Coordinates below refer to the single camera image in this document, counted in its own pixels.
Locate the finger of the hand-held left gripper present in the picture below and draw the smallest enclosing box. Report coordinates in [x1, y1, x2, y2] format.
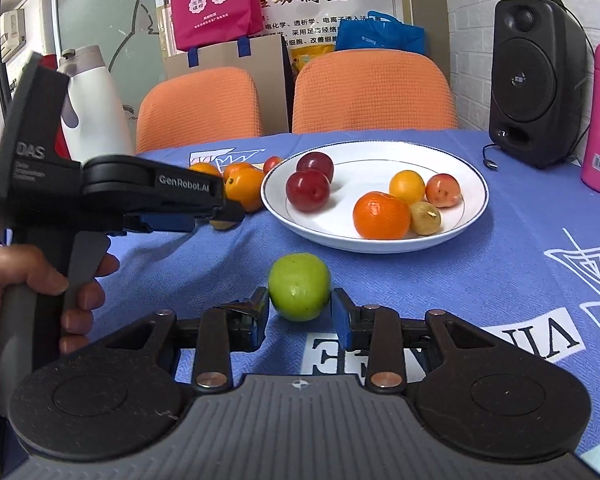
[124, 212, 197, 234]
[151, 169, 247, 224]

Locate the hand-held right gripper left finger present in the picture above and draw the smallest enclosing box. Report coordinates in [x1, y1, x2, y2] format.
[97, 287, 272, 393]

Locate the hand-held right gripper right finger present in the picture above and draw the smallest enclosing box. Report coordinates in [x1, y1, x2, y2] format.
[331, 287, 502, 394]

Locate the green jujube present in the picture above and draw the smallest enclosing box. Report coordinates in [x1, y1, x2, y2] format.
[267, 253, 332, 322]

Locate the white porcelain plate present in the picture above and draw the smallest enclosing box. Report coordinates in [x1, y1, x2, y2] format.
[259, 140, 490, 254]

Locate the orange tangerine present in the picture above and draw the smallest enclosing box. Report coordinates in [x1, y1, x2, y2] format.
[352, 190, 412, 240]

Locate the dark red plum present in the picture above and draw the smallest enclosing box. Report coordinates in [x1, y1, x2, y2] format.
[285, 169, 332, 214]
[296, 151, 335, 185]

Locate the small green-brown jujube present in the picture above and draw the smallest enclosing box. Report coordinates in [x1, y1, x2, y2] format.
[409, 201, 442, 236]

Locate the yellow orange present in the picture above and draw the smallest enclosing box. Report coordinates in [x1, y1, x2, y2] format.
[388, 169, 426, 205]

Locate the red-yellow plum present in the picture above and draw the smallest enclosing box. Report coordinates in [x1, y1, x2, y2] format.
[424, 173, 464, 209]

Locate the person's left hand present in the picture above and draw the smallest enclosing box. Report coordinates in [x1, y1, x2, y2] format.
[0, 244, 122, 387]

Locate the orange chair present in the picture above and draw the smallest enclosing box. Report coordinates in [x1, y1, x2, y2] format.
[291, 49, 459, 135]
[135, 66, 264, 154]

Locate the white thermos jug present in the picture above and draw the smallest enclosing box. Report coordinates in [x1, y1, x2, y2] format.
[55, 44, 136, 162]

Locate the white air conditioner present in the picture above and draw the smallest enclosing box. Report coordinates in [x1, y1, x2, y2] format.
[0, 8, 31, 59]

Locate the cardboard box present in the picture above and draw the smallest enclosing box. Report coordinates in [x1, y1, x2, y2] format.
[163, 35, 291, 137]

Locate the blue printed tablecloth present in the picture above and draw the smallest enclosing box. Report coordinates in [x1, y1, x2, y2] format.
[0, 129, 600, 467]

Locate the yellow packet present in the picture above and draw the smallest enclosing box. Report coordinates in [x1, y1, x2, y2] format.
[289, 43, 336, 77]

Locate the magenta bag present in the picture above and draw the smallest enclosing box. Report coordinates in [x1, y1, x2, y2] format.
[167, 0, 265, 69]

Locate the blue bag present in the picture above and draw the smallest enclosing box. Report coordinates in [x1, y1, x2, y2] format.
[333, 10, 426, 56]

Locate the black speaker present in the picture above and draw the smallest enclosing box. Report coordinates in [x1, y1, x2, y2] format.
[488, 0, 595, 170]

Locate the black usb cable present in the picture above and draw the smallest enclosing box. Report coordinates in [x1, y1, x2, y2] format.
[482, 142, 504, 171]

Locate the wall poster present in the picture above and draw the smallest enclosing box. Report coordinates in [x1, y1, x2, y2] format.
[257, 0, 411, 57]

